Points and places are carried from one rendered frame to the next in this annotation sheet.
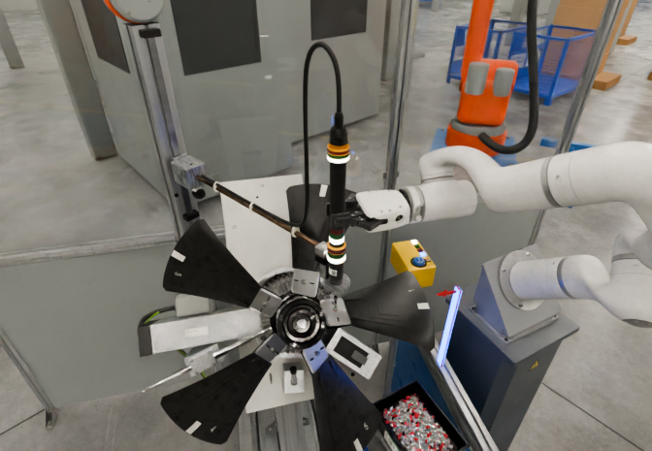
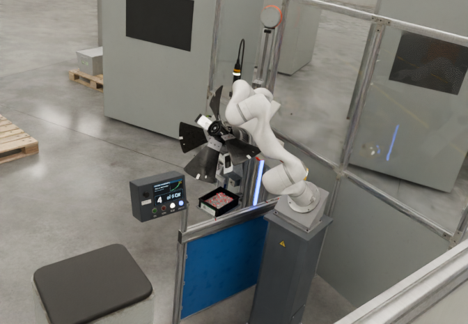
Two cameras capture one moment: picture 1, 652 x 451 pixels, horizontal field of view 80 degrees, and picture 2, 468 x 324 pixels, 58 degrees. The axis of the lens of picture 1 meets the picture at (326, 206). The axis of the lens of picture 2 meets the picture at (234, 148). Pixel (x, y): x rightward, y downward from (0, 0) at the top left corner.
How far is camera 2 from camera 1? 2.36 m
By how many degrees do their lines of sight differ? 55
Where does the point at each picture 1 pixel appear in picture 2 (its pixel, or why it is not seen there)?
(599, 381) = not seen: outside the picture
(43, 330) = not seen: hidden behind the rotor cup
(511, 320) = (281, 205)
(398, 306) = (242, 150)
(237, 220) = not seen: hidden behind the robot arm
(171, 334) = (203, 120)
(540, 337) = (287, 226)
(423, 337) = (235, 160)
